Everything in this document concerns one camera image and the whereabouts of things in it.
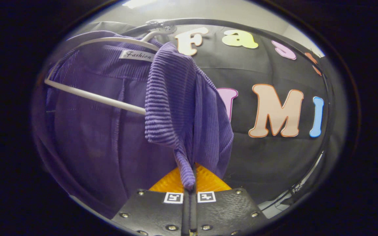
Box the purple ribbed jacket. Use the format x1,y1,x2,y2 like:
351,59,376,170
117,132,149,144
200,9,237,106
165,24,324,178
33,30,235,219

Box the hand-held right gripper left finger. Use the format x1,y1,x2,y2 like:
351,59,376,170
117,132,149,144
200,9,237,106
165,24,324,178
112,164,191,236

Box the black clothes rail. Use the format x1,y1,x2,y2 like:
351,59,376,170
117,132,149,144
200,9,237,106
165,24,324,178
120,18,337,210

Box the white hanger with taped hook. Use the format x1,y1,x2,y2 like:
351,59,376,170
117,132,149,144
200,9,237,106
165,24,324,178
45,26,178,115

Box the tangled floor cables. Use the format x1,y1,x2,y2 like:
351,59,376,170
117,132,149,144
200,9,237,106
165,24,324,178
261,184,307,210

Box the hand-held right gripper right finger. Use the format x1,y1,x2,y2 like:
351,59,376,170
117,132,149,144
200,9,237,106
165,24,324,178
191,164,268,236

